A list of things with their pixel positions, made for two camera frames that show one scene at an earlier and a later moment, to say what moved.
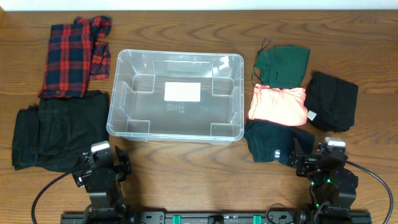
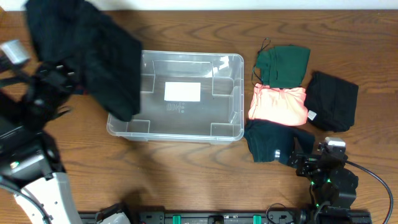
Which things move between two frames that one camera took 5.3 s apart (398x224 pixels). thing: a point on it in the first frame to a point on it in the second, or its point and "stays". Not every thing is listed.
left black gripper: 125,166 to 53,81
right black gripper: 309,163 stays
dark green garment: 283,66 stays
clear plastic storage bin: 178,98 stays
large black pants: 57,134 to 107,60
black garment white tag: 331,102 stays
